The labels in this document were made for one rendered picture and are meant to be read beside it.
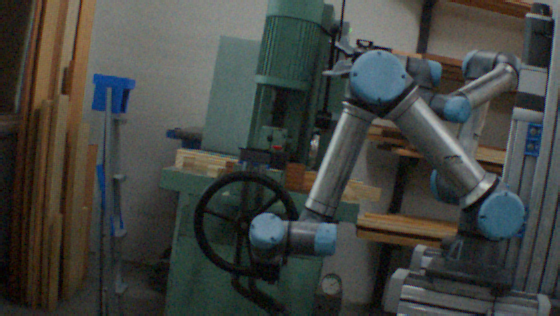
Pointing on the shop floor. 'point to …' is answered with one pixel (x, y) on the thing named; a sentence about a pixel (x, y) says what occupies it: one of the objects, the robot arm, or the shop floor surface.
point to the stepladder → (110, 189)
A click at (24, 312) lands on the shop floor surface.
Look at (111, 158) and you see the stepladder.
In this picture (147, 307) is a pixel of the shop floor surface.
